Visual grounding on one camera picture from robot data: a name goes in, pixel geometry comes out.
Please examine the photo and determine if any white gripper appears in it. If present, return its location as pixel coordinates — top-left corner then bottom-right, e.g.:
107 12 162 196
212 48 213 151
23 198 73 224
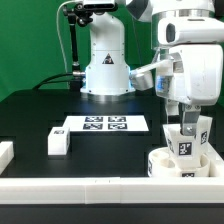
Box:
130 17 224 136

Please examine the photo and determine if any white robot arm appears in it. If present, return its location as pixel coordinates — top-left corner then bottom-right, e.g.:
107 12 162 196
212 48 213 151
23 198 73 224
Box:
83 0 224 136

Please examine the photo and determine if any white paper marker sheet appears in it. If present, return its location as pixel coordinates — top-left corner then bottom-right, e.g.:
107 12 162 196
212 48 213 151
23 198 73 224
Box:
63 115 149 132

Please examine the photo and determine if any white front fence rail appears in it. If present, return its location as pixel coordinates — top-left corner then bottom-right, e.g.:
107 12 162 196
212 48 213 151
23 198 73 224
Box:
0 178 224 204

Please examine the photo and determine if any white overhead camera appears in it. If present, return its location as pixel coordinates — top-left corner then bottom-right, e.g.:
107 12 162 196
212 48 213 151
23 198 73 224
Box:
83 0 116 10

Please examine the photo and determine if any black cable bundle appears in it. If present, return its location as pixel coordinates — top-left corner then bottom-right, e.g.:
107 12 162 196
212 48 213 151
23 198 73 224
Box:
32 72 75 90

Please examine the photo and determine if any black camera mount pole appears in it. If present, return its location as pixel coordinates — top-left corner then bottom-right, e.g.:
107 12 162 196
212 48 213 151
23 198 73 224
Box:
63 3 92 91

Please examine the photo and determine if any white left fence rail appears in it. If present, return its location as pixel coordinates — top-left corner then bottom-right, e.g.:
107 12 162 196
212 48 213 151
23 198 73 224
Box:
0 141 14 175

